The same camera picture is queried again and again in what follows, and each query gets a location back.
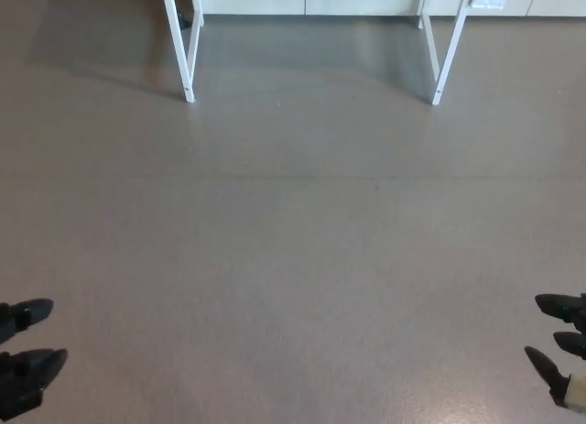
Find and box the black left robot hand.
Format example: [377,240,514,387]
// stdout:
[0,298,69,423]

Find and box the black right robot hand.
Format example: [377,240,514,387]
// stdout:
[524,293,586,412]

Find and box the white table with metal frame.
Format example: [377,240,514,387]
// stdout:
[160,0,480,106]

